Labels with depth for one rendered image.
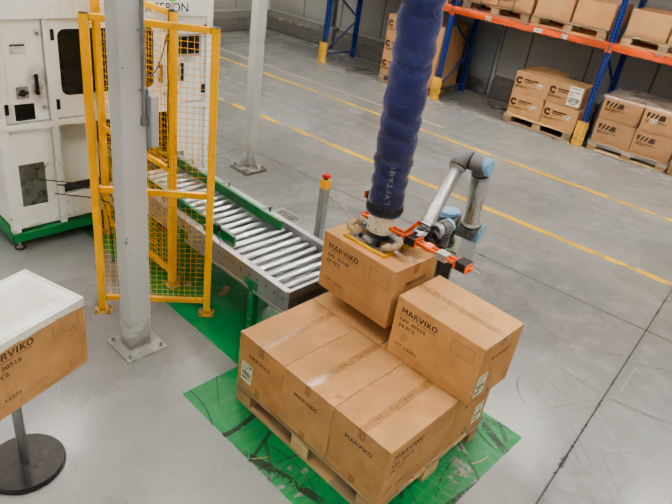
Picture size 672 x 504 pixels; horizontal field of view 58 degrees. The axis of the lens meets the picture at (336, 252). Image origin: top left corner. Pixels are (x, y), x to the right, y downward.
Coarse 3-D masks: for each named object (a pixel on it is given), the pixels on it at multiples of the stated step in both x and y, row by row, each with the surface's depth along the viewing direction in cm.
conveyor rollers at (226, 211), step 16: (192, 176) 545; (224, 208) 501; (240, 208) 503; (224, 224) 483; (240, 224) 483; (256, 224) 484; (240, 240) 465; (256, 240) 464; (272, 240) 465; (288, 240) 467; (256, 256) 444; (272, 256) 444; (288, 256) 446; (304, 256) 456; (320, 256) 455; (272, 272) 425; (304, 272) 434
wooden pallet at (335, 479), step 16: (240, 384) 382; (240, 400) 388; (256, 400) 374; (256, 416) 379; (272, 416) 379; (288, 432) 369; (304, 448) 350; (448, 448) 361; (320, 464) 351; (432, 464) 352; (336, 480) 343; (352, 496) 335
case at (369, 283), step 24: (336, 240) 375; (384, 240) 377; (336, 264) 381; (360, 264) 365; (384, 264) 351; (408, 264) 355; (432, 264) 370; (336, 288) 387; (360, 288) 370; (384, 288) 355; (408, 288) 362; (384, 312) 361
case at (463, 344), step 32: (416, 288) 357; (448, 288) 362; (416, 320) 344; (448, 320) 333; (480, 320) 337; (512, 320) 341; (416, 352) 350; (448, 352) 333; (480, 352) 317; (512, 352) 348; (448, 384) 339; (480, 384) 332
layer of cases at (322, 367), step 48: (240, 336) 367; (288, 336) 366; (336, 336) 372; (384, 336) 379; (288, 384) 344; (336, 384) 335; (384, 384) 340; (432, 384) 346; (336, 432) 324; (384, 432) 309; (432, 432) 328; (384, 480) 307
